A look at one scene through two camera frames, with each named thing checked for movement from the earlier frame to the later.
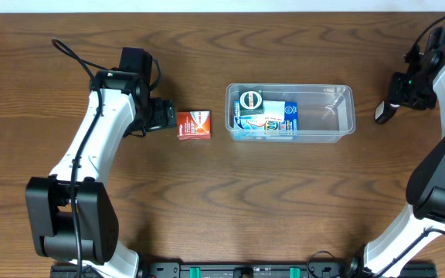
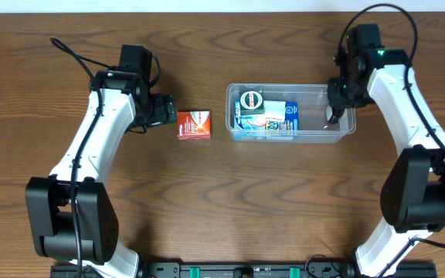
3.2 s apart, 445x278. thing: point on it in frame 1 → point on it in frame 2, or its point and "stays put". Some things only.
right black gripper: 400,91 → 336,97
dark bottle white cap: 385,112 → 334,114
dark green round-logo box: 251,102 stays put
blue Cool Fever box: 259,122 stays put
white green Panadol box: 274,110 stays put
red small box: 194,124 stays put
